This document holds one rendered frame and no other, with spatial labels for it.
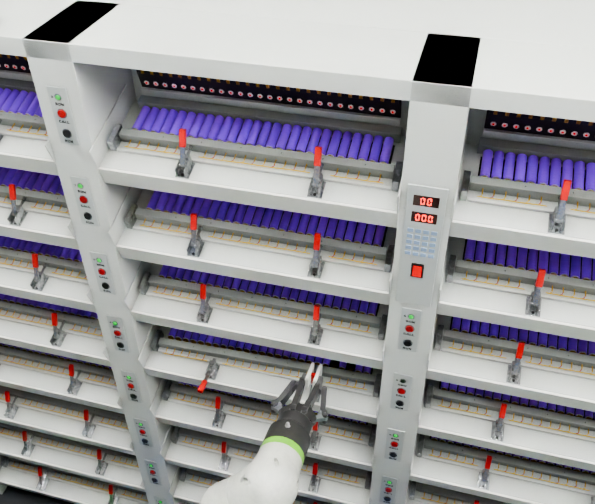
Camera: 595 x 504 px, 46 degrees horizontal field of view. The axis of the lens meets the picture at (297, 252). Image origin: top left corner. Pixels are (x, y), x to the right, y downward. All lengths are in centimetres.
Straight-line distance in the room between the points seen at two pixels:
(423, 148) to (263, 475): 66
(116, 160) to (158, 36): 28
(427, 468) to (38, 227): 111
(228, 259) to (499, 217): 56
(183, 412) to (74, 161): 81
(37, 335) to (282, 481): 90
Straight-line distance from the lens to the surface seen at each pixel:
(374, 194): 130
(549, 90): 116
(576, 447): 174
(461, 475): 187
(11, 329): 203
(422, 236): 129
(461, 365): 155
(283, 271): 144
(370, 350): 156
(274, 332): 159
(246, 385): 175
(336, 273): 143
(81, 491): 262
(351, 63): 119
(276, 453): 139
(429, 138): 118
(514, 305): 142
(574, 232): 130
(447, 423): 170
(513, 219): 129
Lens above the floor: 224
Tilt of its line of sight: 40 degrees down
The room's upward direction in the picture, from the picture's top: 1 degrees counter-clockwise
